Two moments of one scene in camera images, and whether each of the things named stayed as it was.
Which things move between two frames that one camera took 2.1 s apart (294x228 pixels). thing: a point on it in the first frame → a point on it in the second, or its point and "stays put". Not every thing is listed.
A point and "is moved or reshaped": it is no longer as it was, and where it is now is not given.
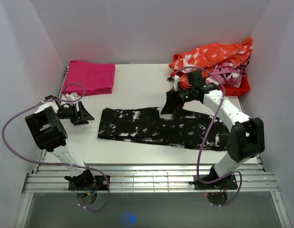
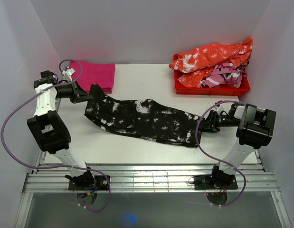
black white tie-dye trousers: (184, 128) is moved or reshaped
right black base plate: (228, 183) stays put
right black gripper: (172, 101) → (210, 123)
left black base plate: (100, 184) stays put
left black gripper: (85, 114) → (79, 94)
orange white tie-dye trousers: (203, 58) stays put
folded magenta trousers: (89, 78) stays put
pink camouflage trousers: (226, 73) stays put
